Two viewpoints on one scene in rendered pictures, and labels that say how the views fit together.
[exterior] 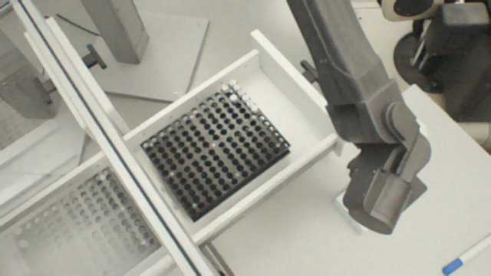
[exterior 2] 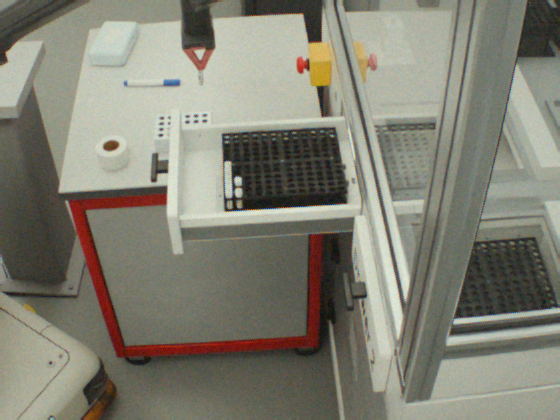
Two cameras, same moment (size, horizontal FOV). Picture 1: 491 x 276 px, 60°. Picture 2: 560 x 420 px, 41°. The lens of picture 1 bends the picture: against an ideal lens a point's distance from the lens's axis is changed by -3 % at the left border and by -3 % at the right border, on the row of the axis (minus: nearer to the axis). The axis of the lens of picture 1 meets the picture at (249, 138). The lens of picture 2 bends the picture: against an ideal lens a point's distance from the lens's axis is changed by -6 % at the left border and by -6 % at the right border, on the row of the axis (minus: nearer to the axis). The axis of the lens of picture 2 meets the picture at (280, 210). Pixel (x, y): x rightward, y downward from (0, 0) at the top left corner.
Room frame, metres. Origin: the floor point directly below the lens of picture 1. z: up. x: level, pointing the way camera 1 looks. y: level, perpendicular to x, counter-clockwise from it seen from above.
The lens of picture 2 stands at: (1.30, 0.52, 1.92)
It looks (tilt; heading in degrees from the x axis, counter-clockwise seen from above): 47 degrees down; 205
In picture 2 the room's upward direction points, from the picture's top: 1 degrees counter-clockwise
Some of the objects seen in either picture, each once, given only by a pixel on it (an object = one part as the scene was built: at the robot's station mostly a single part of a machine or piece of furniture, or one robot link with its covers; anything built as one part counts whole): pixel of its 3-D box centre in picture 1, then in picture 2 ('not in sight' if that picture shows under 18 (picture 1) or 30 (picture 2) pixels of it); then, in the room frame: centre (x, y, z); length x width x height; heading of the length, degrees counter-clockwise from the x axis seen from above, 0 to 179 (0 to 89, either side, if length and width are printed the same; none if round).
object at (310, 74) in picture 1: (308, 77); (160, 166); (0.43, -0.13, 0.91); 0.07 x 0.04 x 0.01; 29
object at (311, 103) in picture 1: (298, 92); (176, 178); (0.42, -0.11, 0.87); 0.29 x 0.02 x 0.11; 29
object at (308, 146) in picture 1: (212, 155); (287, 174); (0.32, 0.07, 0.86); 0.40 x 0.26 x 0.06; 119
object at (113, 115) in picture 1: (87, 74); (369, 301); (0.54, 0.32, 0.87); 0.29 x 0.02 x 0.11; 29
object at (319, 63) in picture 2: not in sight; (317, 64); (-0.02, 0.00, 0.88); 0.07 x 0.05 x 0.07; 29
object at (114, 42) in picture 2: not in sight; (113, 42); (-0.02, -0.57, 0.78); 0.15 x 0.10 x 0.04; 17
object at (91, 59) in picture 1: (91, 59); (355, 290); (0.55, 0.30, 0.91); 0.07 x 0.04 x 0.01; 29
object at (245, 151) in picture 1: (215, 151); (282, 173); (0.32, 0.07, 0.87); 0.22 x 0.18 x 0.06; 119
